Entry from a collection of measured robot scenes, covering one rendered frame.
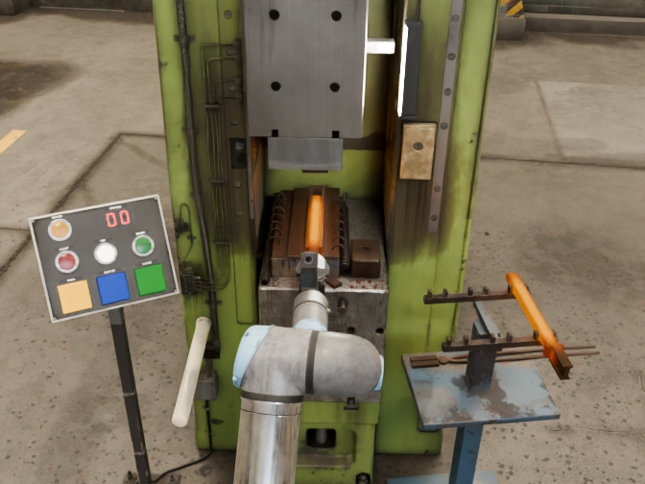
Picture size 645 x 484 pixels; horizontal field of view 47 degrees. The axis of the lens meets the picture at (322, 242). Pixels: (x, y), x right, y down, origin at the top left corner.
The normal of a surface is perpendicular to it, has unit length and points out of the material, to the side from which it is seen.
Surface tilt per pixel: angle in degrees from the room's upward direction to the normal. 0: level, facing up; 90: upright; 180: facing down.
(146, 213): 60
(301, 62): 90
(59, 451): 0
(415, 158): 90
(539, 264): 0
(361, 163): 90
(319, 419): 90
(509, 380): 0
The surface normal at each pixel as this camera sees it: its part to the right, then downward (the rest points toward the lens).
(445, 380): 0.01, -0.84
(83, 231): 0.36, 0.00
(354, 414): -0.02, 0.54
